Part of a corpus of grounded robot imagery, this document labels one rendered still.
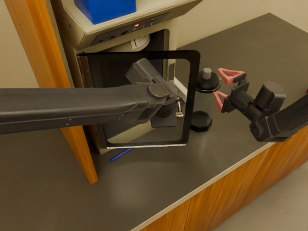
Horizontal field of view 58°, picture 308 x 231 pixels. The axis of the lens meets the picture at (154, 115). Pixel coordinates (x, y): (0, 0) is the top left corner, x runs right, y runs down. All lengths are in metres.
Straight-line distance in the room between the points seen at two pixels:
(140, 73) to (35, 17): 0.23
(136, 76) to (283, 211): 1.69
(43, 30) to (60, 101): 0.19
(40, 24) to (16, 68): 0.67
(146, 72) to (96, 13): 0.16
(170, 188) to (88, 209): 0.27
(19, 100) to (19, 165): 0.72
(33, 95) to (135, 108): 0.18
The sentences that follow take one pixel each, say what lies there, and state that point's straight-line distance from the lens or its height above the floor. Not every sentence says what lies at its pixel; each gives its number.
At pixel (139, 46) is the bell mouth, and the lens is 0.84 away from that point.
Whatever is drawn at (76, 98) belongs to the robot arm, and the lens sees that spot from 0.45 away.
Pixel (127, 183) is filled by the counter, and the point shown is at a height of 0.94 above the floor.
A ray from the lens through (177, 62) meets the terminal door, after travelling 0.73.
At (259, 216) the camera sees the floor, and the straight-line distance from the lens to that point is 2.06.
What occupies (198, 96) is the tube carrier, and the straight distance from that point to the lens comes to 0.98.
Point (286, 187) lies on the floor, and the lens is 2.24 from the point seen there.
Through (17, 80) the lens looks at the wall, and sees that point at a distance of 1.26.
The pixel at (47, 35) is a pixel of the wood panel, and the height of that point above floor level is 1.51.
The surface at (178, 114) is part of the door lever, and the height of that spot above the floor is 1.21.
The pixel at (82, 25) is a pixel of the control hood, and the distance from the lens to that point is 0.60.
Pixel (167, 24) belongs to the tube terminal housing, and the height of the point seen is 1.38.
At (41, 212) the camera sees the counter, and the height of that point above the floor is 0.94.
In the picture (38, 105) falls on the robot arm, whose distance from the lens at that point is 0.42.
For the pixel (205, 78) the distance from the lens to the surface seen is 0.97.
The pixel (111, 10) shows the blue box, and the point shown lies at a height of 1.53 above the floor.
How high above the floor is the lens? 1.80
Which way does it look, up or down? 48 degrees down
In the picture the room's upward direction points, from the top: straight up
